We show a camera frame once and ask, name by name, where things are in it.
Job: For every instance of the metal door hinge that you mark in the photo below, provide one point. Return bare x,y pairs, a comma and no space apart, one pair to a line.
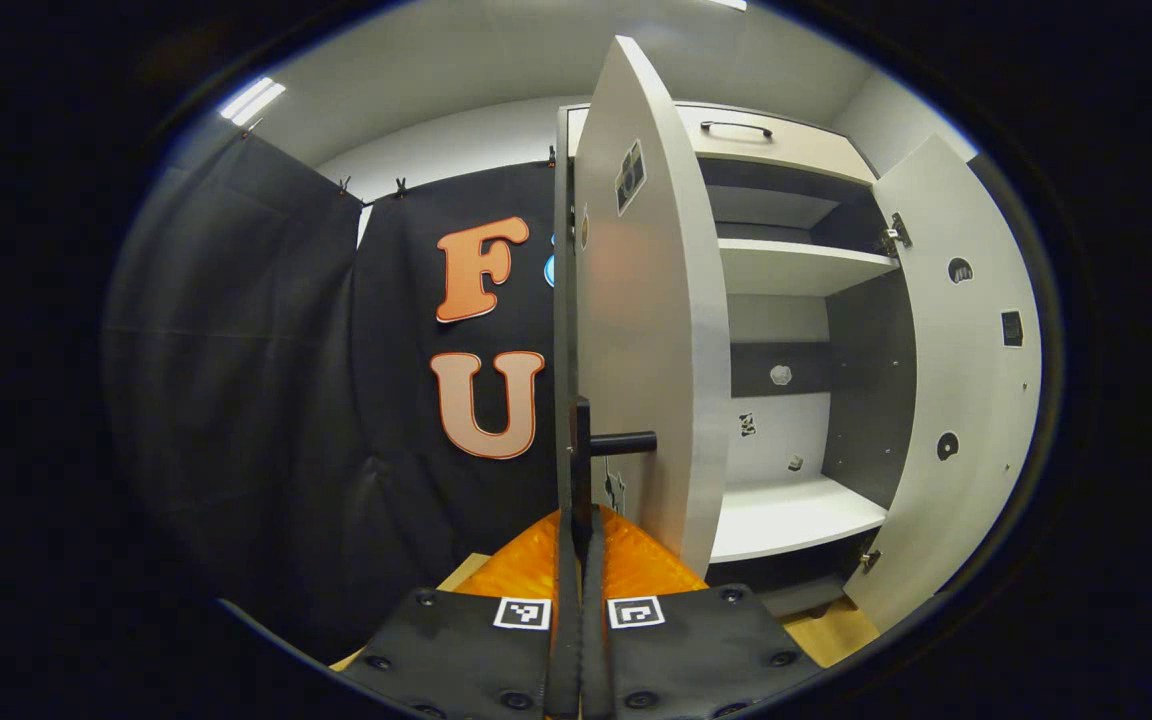
869,560
896,235

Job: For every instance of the beige door camera sticker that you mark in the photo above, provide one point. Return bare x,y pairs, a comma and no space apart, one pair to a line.
656,330

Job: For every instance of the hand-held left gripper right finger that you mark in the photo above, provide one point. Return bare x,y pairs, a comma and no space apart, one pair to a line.
706,655

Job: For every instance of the beige cabinet drawer front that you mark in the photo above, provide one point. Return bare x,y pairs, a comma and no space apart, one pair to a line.
806,150

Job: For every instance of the black backdrop cloth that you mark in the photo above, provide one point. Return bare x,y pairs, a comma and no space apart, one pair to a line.
266,400

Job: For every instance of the beige double-door shoe cabinet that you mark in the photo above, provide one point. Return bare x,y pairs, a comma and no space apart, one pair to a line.
866,400

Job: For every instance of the ceiling light panel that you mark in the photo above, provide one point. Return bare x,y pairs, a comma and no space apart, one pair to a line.
251,100

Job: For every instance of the white cabinet shelf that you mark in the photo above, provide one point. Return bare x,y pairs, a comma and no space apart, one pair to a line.
786,515
786,265

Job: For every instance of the beige door headphones sticker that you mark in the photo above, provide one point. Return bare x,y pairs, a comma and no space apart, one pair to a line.
976,400

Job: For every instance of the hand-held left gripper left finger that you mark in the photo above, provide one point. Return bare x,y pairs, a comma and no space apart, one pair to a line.
456,655

